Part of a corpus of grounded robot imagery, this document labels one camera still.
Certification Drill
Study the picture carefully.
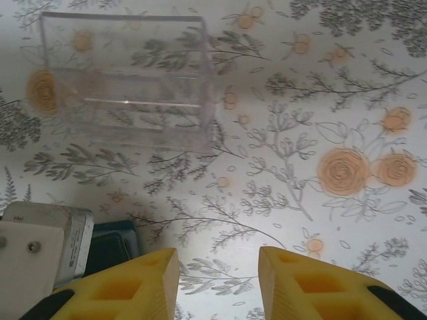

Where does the teal card holder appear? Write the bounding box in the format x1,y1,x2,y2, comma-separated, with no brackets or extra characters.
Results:
87,218,141,277

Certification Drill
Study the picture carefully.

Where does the floral table covering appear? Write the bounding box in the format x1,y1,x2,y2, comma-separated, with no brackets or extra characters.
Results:
0,0,427,320

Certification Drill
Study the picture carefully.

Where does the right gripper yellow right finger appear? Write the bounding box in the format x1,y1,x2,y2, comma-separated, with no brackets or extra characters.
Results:
258,246,427,320

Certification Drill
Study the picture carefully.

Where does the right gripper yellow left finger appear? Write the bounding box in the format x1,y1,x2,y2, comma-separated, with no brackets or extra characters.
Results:
23,248,181,320

